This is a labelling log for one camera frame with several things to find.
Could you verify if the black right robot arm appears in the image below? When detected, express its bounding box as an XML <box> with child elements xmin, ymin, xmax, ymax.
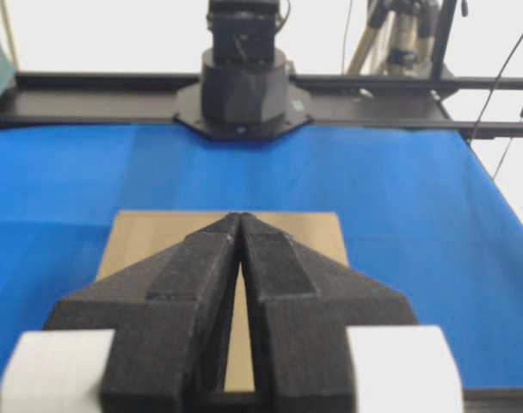
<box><xmin>178</xmin><ymin>1</ymin><xmax>417</xmax><ymax>412</ymax></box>

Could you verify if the black metal table frame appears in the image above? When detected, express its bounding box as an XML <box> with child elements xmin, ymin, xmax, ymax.
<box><xmin>0</xmin><ymin>72</ymin><xmax>523</xmax><ymax>140</ymax></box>

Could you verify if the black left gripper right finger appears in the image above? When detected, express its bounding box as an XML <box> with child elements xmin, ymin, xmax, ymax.
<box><xmin>241</xmin><ymin>213</ymin><xmax>417</xmax><ymax>412</ymax></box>

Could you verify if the white right foam pad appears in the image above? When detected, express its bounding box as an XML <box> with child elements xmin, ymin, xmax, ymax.
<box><xmin>347</xmin><ymin>325</ymin><xmax>464</xmax><ymax>412</ymax></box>

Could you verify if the white foam pad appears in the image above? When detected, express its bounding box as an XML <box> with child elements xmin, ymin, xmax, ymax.
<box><xmin>0</xmin><ymin>330</ymin><xmax>115</xmax><ymax>412</ymax></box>
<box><xmin>347</xmin><ymin>325</ymin><xmax>464</xmax><ymax>412</ymax></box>

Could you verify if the white left foam pad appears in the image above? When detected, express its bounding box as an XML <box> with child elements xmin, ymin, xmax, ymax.
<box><xmin>0</xmin><ymin>330</ymin><xmax>115</xmax><ymax>412</ymax></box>

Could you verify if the black hanging cable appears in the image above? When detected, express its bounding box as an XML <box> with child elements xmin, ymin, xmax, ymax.
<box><xmin>470</xmin><ymin>8</ymin><xmax>523</xmax><ymax>143</ymax></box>

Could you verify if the blue table cloth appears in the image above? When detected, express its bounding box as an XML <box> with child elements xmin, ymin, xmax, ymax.
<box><xmin>0</xmin><ymin>125</ymin><xmax>523</xmax><ymax>387</ymax></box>

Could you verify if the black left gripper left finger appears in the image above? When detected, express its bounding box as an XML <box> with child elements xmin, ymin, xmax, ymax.
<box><xmin>45</xmin><ymin>213</ymin><xmax>240</xmax><ymax>412</ymax></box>

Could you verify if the beige tripod stand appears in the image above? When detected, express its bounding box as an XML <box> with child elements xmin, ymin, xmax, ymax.
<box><xmin>344</xmin><ymin>1</ymin><xmax>440</xmax><ymax>78</ymax></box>

